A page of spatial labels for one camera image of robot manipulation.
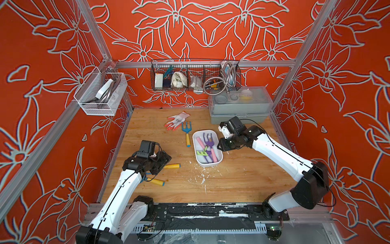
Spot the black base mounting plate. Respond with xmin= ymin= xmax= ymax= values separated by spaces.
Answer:
xmin=144 ymin=203 xmax=290 ymax=221

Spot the blue rake yellow handle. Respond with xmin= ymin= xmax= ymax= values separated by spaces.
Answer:
xmin=164 ymin=164 xmax=181 ymax=169
xmin=143 ymin=176 xmax=165 ymax=186

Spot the red white work glove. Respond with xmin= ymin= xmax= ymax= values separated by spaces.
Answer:
xmin=164 ymin=111 xmax=190 ymax=131

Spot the white cloth in basket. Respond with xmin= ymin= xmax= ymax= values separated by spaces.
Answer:
xmin=171 ymin=72 xmax=187 ymax=88

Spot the grey lidded storage box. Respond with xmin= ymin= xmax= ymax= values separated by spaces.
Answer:
xmin=208 ymin=86 xmax=273 ymax=125

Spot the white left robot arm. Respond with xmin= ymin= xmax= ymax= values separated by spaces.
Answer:
xmin=76 ymin=140 xmax=172 ymax=244

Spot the white oval storage tray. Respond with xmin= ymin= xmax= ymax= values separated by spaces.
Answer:
xmin=193 ymin=130 xmax=223 ymax=167

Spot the white wire side basket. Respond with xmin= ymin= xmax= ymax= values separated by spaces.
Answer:
xmin=74 ymin=68 xmax=127 ymax=117

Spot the white box in basket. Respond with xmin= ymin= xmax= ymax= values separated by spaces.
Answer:
xmin=154 ymin=73 xmax=164 ymax=88

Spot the black wire wall basket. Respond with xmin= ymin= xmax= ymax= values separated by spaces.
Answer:
xmin=150 ymin=59 xmax=242 ymax=95

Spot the white device in side basket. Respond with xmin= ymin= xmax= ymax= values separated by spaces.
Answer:
xmin=95 ymin=79 xmax=113 ymax=99

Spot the coiled metal hose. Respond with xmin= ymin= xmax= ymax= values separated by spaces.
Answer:
xmin=203 ymin=60 xmax=237 ymax=96

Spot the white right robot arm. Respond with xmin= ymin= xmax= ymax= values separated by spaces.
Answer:
xmin=217 ymin=117 xmax=331 ymax=220

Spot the purple rake pink handle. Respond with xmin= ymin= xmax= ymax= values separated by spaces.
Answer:
xmin=196 ymin=137 xmax=214 ymax=163

